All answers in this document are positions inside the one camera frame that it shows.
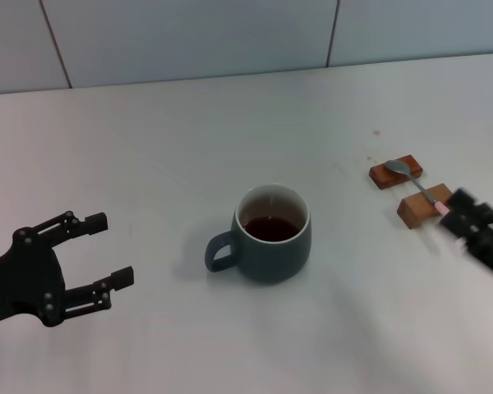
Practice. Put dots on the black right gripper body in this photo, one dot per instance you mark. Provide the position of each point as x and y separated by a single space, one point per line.
491 242

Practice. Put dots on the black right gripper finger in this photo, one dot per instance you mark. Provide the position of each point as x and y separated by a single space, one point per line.
453 225
464 201

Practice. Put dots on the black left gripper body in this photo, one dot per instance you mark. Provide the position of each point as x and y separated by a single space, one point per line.
29 279

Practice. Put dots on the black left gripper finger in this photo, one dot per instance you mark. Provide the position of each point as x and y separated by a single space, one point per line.
121 278
95 223

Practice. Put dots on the grey ceramic cup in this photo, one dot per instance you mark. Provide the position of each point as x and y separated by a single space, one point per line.
271 258

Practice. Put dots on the light brown wooden block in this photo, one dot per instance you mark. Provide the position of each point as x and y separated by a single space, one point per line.
415 208

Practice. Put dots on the dark brown wooden block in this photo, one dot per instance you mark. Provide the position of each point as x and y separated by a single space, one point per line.
384 179

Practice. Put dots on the dark brown tea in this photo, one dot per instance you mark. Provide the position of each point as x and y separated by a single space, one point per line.
271 230

